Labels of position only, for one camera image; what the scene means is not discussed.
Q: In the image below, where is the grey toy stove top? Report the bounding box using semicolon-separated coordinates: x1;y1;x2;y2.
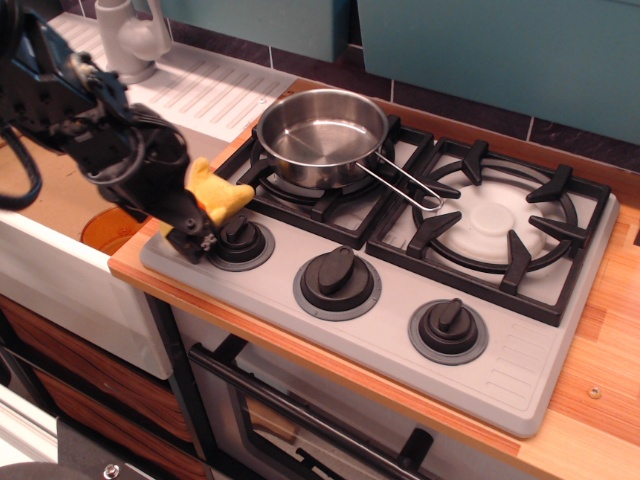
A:
138;92;621;440

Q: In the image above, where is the black stove knob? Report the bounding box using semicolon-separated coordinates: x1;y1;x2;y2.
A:
408;298;489;366
208;214;275;272
293;246;382;322

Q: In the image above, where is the toy oven door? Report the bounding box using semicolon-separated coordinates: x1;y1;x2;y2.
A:
187;333;451;480

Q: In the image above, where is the black left stove knob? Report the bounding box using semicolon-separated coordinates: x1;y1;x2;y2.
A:
208;214;275;272

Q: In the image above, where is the grey toy faucet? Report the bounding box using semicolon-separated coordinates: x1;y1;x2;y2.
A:
95;0;172;85

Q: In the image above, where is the black left burner grate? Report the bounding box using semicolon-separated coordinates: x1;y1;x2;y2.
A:
216;131;411;249

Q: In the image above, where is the black right burner grate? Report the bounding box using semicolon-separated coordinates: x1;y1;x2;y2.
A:
366;139;619;327

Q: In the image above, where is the black middle stove knob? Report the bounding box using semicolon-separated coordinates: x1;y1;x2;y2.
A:
293;246;382;322

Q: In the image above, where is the orange plastic plate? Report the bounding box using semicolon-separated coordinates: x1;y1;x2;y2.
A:
80;207;148;255

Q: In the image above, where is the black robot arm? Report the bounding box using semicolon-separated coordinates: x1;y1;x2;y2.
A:
1;1;217;264

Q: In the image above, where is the black burner grate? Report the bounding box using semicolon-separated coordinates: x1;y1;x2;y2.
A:
216;131;411;249
366;139;619;327

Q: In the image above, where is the stainless steel pan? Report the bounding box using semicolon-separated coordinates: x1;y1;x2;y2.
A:
256;88;444;212

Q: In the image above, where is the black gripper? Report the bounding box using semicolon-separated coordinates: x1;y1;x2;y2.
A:
64;103;218;264

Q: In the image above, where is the wooden drawer cabinet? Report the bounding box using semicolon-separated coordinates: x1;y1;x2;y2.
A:
1;298;212;479

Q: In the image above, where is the black right stove knob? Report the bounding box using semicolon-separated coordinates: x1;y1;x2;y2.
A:
408;298;489;366

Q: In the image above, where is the yellow stuffed duck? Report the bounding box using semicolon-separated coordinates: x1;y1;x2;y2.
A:
158;157;255;241

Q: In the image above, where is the white toy sink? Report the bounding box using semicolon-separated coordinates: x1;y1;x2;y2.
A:
0;11;301;380

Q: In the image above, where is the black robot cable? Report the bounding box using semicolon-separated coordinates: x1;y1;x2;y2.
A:
0;124;44;211

